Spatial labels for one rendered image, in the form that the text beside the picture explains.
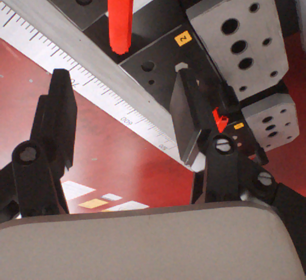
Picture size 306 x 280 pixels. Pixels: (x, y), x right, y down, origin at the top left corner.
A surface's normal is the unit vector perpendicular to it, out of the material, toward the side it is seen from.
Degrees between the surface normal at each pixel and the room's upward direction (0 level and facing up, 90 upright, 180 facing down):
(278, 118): 90
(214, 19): 90
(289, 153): 90
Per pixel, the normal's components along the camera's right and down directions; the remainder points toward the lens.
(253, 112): -0.54, -0.43
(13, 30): 0.12, 0.81
